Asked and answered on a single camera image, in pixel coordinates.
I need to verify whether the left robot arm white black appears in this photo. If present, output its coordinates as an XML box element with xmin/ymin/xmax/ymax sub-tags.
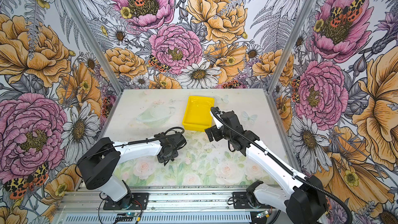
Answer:
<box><xmin>77</xmin><ymin>127</ymin><xmax>187</xmax><ymax>210</ymax></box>

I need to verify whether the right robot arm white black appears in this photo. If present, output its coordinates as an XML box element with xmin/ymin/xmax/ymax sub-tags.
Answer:
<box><xmin>205</xmin><ymin>107</ymin><xmax>327</xmax><ymax>224</ymax></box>

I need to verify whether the yellow plastic bin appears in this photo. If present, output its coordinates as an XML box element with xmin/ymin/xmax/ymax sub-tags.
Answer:
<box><xmin>182</xmin><ymin>96</ymin><xmax>215</xmax><ymax>132</ymax></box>

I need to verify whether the aluminium rail frame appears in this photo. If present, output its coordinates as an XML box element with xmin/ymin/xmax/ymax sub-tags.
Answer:
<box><xmin>55</xmin><ymin>186</ymin><xmax>324</xmax><ymax>215</ymax></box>

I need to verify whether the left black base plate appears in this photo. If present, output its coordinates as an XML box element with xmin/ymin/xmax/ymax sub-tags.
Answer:
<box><xmin>103</xmin><ymin>192</ymin><xmax>149</xmax><ymax>211</ymax></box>

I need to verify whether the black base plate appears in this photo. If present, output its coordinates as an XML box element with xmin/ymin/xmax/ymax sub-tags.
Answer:
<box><xmin>103</xmin><ymin>192</ymin><xmax>149</xmax><ymax>211</ymax></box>
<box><xmin>227</xmin><ymin>191</ymin><xmax>271</xmax><ymax>209</ymax></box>

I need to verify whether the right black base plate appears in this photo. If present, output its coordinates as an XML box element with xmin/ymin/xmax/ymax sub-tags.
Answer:
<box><xmin>227</xmin><ymin>191</ymin><xmax>271</xmax><ymax>209</ymax></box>

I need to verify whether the white vented cable duct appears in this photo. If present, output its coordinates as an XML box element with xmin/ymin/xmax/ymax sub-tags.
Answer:
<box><xmin>59</xmin><ymin>212</ymin><xmax>252</xmax><ymax>224</ymax></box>

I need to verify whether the right black corrugated cable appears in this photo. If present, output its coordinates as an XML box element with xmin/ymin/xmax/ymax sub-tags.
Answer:
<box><xmin>210</xmin><ymin>107</ymin><xmax>353</xmax><ymax>224</ymax></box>

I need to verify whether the right aluminium corner post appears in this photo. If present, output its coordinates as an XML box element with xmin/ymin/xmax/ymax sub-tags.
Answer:
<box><xmin>266</xmin><ymin>0</ymin><xmax>316</xmax><ymax>94</ymax></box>

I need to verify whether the aluminium corner post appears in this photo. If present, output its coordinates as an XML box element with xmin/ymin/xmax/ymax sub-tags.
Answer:
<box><xmin>266</xmin><ymin>0</ymin><xmax>316</xmax><ymax>94</ymax></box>
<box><xmin>61</xmin><ymin>0</ymin><xmax>123</xmax><ymax>96</ymax></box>

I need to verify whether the left aluminium corner post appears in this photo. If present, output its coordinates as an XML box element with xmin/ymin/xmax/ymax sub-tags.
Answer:
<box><xmin>61</xmin><ymin>0</ymin><xmax>123</xmax><ymax>96</ymax></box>

